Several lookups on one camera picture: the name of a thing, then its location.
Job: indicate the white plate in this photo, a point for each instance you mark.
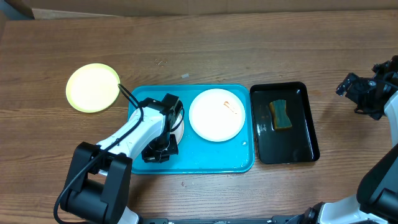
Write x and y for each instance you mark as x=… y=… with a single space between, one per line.
x=178 y=128
x=217 y=115

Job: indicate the black water tray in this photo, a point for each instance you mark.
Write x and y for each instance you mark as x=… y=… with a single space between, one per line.
x=297 y=144

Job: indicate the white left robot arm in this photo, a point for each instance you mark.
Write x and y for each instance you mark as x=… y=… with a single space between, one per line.
x=98 y=180

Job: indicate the brown cardboard backdrop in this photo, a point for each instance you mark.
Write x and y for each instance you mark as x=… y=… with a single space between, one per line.
x=58 y=8

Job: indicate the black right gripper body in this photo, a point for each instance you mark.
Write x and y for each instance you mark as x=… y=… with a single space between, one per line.
x=347 y=86

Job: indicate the green yellow sponge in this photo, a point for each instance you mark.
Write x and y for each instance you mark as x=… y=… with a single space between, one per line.
x=280 y=119

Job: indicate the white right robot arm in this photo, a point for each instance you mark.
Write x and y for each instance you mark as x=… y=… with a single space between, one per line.
x=376 y=197

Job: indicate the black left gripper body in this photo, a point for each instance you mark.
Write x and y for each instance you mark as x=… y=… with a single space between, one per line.
x=162 y=149

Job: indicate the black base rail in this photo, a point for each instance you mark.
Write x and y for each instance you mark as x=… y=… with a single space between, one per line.
x=278 y=219

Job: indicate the blue plastic tray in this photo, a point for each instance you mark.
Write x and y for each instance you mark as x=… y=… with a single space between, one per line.
x=195 y=154

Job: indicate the yellow plate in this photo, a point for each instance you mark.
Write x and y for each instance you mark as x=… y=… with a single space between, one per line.
x=92 y=88

